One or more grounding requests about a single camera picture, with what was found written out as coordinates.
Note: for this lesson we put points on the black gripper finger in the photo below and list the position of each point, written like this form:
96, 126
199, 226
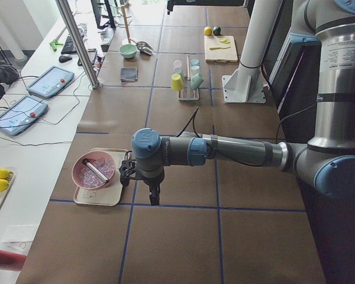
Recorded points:
156, 198
151, 198

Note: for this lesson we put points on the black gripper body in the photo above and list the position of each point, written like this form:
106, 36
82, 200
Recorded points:
152, 183

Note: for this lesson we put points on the mint green cup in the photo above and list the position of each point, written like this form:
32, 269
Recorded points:
196, 81

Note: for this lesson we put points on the pink cup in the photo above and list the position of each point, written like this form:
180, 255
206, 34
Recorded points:
177, 63

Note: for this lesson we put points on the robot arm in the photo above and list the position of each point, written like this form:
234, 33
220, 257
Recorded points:
326, 161

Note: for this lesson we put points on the yellow cup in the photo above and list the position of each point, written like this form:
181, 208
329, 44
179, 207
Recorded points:
177, 83

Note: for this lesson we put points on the grey cup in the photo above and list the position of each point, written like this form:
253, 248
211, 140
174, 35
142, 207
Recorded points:
178, 70

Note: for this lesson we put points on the white cup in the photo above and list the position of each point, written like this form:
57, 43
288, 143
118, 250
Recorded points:
195, 70

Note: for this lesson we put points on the light blue cup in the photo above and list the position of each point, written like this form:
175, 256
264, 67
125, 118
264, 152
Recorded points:
195, 62

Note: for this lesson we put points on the beige tray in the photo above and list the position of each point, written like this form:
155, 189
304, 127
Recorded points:
109, 195

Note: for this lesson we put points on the pink bowl with ice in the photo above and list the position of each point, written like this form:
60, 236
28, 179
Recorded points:
84, 178

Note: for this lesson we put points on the grey folded cloth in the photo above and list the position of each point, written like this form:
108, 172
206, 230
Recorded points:
128, 74

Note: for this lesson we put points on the mint green bowl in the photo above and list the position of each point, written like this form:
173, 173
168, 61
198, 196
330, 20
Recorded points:
128, 51

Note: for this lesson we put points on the metal scoop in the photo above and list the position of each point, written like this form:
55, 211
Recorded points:
144, 48

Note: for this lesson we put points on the far teach pendant tablet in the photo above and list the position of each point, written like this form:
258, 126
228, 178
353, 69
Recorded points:
50, 83

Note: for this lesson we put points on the teach pendant tablet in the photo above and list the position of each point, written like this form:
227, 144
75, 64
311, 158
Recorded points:
50, 83
22, 115

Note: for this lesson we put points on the near teach pendant tablet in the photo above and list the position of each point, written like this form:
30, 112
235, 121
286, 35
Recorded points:
22, 115

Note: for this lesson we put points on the wooden cutting board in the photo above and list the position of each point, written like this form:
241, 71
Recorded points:
220, 56

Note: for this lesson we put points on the black computer mouse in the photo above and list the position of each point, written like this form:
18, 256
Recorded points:
64, 58

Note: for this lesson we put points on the lemon slice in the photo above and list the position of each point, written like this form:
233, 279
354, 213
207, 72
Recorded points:
224, 40

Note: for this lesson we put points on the black keyboard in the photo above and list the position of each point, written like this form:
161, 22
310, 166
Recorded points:
68, 47

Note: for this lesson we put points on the wooden mug tree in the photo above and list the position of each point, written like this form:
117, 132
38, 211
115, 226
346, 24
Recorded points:
128, 39

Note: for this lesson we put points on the yellow lemon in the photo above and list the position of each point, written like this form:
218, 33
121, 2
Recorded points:
208, 31

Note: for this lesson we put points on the red bottle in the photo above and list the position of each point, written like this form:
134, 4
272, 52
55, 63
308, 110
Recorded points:
11, 261

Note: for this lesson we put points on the green plastic tool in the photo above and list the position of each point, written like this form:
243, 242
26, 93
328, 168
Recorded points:
54, 45

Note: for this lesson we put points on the white wire cup holder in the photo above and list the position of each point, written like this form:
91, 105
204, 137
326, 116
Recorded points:
188, 94

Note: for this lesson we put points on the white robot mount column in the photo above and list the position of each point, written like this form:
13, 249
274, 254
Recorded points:
245, 85

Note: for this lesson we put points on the aluminium frame post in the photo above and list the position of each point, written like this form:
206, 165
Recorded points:
71, 26

